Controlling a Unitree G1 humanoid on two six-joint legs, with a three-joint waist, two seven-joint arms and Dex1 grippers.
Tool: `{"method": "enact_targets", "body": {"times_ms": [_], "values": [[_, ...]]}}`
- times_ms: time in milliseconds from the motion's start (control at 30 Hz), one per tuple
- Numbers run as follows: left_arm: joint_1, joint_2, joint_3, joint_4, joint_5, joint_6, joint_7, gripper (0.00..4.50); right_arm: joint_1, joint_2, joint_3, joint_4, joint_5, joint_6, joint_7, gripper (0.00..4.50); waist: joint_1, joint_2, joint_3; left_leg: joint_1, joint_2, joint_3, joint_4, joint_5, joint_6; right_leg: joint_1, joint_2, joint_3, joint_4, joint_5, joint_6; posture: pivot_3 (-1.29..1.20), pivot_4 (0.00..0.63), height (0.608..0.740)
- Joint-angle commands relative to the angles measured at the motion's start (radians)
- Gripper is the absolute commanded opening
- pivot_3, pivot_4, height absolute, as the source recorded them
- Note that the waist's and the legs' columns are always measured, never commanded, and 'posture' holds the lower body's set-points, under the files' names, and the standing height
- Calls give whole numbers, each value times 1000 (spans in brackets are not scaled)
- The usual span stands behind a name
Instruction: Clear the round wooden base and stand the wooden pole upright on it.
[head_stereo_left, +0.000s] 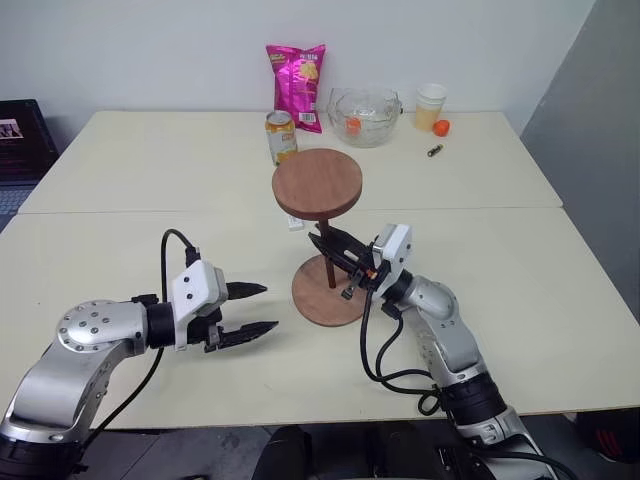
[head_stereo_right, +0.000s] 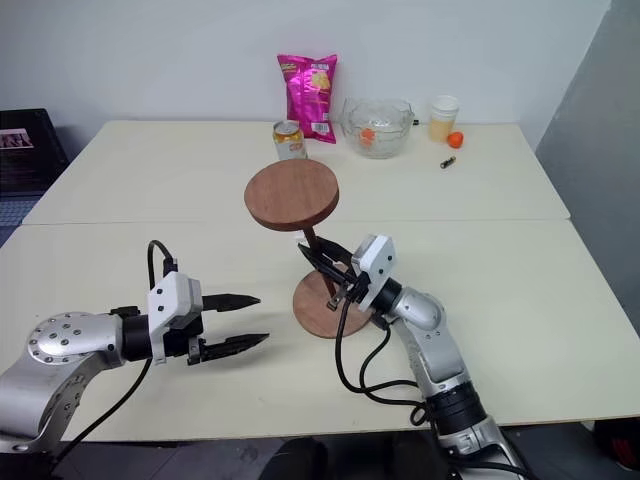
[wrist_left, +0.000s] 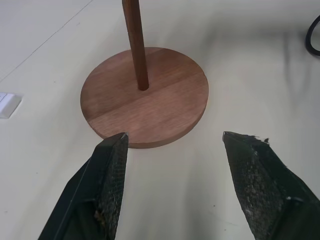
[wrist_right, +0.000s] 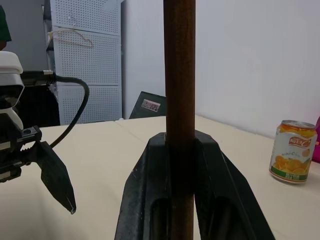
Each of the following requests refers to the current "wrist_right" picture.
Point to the black box with label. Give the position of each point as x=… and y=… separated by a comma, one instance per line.
x=147, y=105

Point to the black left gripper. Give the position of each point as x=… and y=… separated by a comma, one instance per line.
x=12, y=150

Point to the black chair back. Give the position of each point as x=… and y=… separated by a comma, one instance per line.
x=37, y=107

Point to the dark green garment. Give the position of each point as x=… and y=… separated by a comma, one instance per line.
x=3, y=25

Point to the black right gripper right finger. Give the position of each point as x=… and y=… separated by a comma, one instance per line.
x=225, y=200

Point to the pink object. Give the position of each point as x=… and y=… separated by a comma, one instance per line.
x=317, y=140

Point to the wooden clothes hanger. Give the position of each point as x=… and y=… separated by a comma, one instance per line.
x=75, y=41

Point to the brown wooden pole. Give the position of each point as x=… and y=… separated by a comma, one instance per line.
x=180, y=75

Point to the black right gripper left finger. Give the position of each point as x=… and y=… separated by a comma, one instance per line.
x=142, y=190

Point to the white perforated metal cabinet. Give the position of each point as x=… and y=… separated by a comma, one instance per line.
x=90, y=62

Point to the orange juice can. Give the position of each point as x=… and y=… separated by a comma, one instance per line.
x=292, y=152

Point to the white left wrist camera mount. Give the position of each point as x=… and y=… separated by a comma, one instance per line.
x=10, y=80

